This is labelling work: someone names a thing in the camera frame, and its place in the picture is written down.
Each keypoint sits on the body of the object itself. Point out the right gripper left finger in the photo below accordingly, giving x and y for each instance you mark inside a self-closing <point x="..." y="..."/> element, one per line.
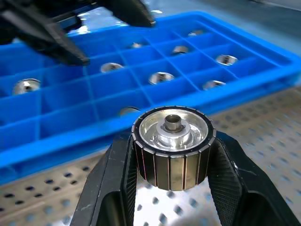
<point x="113" y="169"/>

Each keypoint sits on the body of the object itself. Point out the perforated metal tray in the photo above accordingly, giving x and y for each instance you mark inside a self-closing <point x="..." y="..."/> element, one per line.
<point x="270" y="141"/>

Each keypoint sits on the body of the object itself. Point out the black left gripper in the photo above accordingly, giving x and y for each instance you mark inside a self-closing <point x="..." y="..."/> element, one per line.
<point x="65" y="9"/>

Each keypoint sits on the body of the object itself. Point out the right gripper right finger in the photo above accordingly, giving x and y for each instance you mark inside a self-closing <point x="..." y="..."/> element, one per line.
<point x="225" y="179"/>

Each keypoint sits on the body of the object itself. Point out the metal nut in blue tray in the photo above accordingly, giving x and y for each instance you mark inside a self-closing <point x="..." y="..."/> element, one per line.
<point x="136" y="44"/>
<point x="226" y="59"/>
<point x="212" y="84"/>

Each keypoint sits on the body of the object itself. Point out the metal motor rotor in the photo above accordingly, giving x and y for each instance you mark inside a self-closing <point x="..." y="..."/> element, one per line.
<point x="111" y="67"/>
<point x="174" y="164"/>
<point x="26" y="86"/>
<point x="179" y="49"/>
<point x="161" y="77"/>

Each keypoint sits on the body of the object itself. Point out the blue plastic compartment tray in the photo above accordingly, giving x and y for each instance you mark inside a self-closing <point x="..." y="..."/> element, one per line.
<point x="70" y="113"/>

